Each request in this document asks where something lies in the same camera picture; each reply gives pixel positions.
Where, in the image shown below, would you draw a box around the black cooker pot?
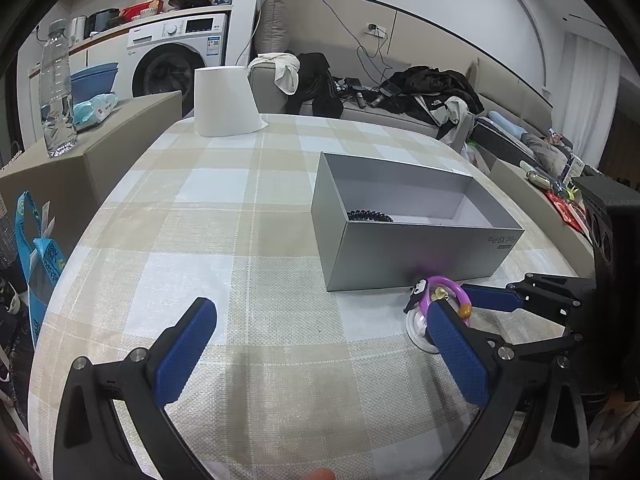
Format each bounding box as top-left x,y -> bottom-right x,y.
86,8 -> 121,36

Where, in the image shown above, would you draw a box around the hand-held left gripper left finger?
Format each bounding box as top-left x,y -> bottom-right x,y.
52,297 -> 218,480

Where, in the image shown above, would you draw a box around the checked tablecloth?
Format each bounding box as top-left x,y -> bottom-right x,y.
27,112 -> 596,480

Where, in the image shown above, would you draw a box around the white paper roll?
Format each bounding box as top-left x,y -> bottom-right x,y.
192,65 -> 264,138

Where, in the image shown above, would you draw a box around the grey pillow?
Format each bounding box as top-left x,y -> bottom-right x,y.
255,0 -> 291,58

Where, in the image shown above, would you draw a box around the red box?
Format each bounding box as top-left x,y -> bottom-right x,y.
121,0 -> 163,21

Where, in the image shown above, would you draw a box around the white curtain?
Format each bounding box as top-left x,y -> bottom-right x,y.
542,32 -> 626,171

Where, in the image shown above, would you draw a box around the white washing machine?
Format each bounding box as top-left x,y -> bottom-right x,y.
119,12 -> 230,111

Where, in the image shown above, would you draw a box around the stacked blue basins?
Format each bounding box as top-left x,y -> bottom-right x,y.
70,62 -> 120,106

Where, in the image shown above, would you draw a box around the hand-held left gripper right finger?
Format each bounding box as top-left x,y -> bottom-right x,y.
427,302 -> 591,480

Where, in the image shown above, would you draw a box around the blue shopping bag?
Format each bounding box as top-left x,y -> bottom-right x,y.
14,191 -> 68,351

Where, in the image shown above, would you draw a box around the large brown cardboard box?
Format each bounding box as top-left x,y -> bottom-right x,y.
0,90 -> 183,261

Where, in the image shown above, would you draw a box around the white cloth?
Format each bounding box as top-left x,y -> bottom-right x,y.
248,52 -> 301,96

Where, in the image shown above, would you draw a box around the wet wipes pack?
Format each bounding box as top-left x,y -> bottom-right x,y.
72,92 -> 121,126

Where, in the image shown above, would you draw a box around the black clothing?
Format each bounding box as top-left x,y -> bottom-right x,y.
285,52 -> 345,118

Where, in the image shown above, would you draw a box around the grey sofa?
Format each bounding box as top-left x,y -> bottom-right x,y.
249,65 -> 481,151

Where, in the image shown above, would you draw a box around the clear water bottle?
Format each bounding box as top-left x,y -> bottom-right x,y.
39,19 -> 78,158

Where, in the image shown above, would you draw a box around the black jacket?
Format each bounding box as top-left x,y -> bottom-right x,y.
382,66 -> 485,116

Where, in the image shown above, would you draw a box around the clear round plastic piece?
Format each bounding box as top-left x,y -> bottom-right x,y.
405,310 -> 443,356

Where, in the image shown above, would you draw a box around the grey cardboard box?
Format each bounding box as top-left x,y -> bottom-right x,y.
310,151 -> 526,293

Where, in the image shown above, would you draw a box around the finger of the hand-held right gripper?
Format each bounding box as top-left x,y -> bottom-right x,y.
460,272 -> 597,324
467,326 -> 585,362

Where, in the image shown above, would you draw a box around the black bead bracelet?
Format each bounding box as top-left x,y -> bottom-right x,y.
346,208 -> 396,224

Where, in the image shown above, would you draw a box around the grey white jacket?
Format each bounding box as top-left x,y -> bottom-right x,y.
437,95 -> 473,141

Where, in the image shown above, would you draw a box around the purple ring bracelet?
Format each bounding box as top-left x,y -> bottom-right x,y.
404,276 -> 473,321

